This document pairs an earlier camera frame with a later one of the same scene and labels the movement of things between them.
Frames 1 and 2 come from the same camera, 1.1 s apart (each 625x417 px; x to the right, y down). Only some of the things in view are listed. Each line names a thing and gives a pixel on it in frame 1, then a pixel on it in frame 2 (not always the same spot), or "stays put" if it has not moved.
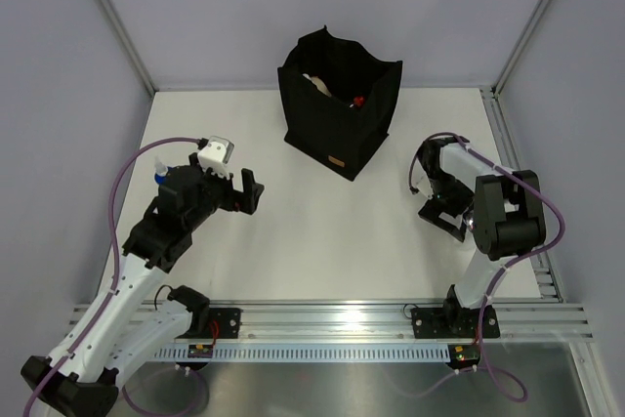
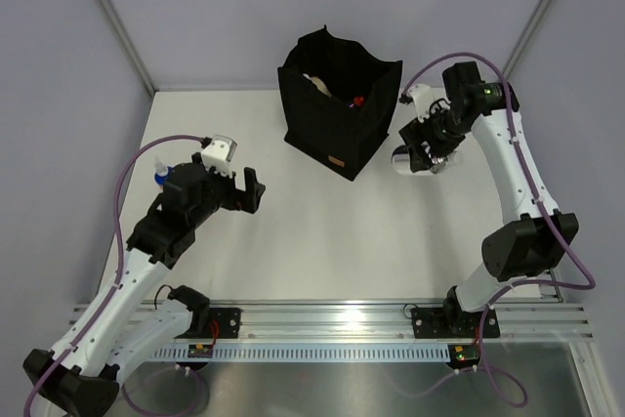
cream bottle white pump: [319, 84] stays put
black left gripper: [235, 200] stays put
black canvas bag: [338, 99] stays put
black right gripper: [432, 210] -> [415, 135]
